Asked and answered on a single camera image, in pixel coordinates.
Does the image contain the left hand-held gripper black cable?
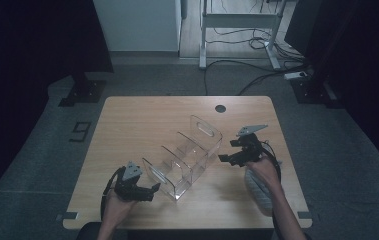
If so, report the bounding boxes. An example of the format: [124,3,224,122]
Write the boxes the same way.
[100,165,125,221]

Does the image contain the dark curtain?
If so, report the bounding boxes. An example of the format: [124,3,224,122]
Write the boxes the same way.
[0,0,114,214]
[284,0,379,181]

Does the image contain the right hand-held gripper black cable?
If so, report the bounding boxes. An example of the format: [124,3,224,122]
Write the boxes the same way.
[260,140,283,234]

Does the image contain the tangled black floor cables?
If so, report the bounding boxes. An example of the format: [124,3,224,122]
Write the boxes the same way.
[206,28,306,63]

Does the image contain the grey striped cloth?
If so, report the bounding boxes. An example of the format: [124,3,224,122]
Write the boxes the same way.
[244,159,283,218]

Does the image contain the white cabinet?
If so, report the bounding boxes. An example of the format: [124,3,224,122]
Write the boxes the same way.
[92,0,183,53]

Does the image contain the white power strip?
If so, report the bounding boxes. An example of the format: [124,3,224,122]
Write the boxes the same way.
[283,70,309,81]

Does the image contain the person's right hand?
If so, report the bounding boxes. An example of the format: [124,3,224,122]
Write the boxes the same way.
[244,155,281,194]

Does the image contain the hand-held gripper black cable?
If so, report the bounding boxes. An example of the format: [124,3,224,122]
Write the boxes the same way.
[100,165,125,221]
[260,140,283,234]

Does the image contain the clear acrylic organizer box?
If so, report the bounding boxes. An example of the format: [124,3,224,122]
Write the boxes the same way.
[141,114,224,203]

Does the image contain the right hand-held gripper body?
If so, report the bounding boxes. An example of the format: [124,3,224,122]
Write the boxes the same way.
[229,124,266,168]

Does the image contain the white metal desk frame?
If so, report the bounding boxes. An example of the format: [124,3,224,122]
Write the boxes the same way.
[198,0,288,71]

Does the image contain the black stand base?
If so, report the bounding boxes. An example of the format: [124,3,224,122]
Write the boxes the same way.
[58,71,107,108]
[290,76,341,109]

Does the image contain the person's left hand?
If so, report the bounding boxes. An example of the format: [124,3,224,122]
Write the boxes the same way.
[104,189,139,231]

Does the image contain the long black floor cable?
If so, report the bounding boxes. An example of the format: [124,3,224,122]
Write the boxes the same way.
[203,59,298,97]
[238,64,308,97]

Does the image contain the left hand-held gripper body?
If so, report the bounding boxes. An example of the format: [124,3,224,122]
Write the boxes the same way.
[113,161,149,202]

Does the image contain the person's dark clothing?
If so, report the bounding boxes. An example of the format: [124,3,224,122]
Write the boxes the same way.
[76,221,104,240]

